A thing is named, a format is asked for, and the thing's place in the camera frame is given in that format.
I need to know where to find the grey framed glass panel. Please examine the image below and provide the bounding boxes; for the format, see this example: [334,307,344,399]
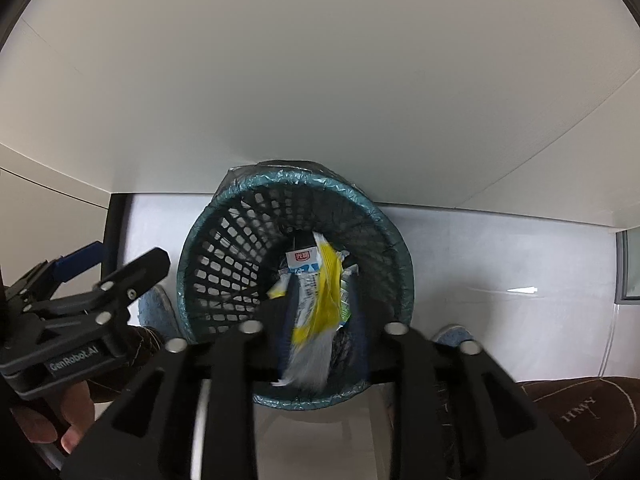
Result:
[614,229,640,307]

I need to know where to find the blue slipper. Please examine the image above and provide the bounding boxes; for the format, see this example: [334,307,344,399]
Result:
[431,323,477,349]
[137,284,179,337]

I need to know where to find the white blue milk carton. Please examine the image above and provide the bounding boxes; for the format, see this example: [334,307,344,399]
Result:
[279,247,326,302]

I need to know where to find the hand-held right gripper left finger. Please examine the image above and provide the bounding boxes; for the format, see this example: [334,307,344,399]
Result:
[60,290,297,480]

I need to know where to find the black metal post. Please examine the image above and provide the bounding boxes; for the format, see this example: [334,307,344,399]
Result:
[102,193,129,282]

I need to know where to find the teal plastic mesh wastebasket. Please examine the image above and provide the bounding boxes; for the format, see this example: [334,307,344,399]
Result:
[176,160,417,411]

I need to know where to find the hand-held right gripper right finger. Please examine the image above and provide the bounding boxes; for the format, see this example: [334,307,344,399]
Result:
[349,280,593,480]

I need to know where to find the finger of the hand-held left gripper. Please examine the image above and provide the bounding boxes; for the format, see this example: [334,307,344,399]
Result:
[9,241,105,307]
[94,247,172,311]

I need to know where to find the yellow white snack wrapper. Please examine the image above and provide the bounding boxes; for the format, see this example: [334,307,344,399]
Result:
[267,232,347,392]

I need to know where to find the person's left hand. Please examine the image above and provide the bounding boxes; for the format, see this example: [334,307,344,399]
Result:
[10,380,99,456]

